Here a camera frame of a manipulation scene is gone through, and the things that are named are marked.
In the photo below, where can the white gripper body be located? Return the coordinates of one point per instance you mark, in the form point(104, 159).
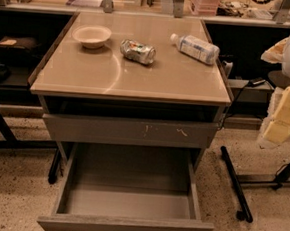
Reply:
point(276, 127)

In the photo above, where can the grey drawer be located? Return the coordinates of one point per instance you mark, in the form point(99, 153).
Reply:
point(127, 188)
point(128, 131)

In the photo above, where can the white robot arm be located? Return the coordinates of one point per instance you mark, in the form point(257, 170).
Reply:
point(279, 53)

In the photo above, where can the grey top drawer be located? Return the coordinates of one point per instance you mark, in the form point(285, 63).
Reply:
point(128, 131)

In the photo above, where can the grey drawer cabinet with glossy top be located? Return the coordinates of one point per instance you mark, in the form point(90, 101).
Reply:
point(102, 82)

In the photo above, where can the black power adapter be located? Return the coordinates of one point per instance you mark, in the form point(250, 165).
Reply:
point(256, 82)

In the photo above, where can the clear plastic water bottle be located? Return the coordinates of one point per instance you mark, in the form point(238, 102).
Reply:
point(203, 51)

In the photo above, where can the black table leg base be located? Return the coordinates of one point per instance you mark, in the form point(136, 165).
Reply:
point(244, 213)

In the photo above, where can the pink stacked plastic boxes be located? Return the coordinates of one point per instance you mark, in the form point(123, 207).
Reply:
point(204, 7)

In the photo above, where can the crushed silver soda can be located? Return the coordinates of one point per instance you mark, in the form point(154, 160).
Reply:
point(138, 52)

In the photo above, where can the white paper bowl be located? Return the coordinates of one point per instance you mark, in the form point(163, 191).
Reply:
point(92, 36)

